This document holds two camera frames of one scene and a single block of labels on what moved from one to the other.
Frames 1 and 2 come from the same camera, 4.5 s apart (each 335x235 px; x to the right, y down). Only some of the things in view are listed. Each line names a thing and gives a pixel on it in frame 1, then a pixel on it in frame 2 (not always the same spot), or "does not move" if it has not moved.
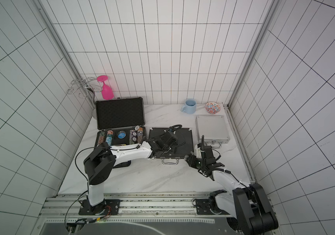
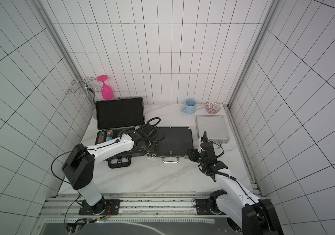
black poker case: [185, 148] does not move
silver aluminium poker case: [213, 128] does not move
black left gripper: [175, 147] to [141, 149]
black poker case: [119, 122] does not move
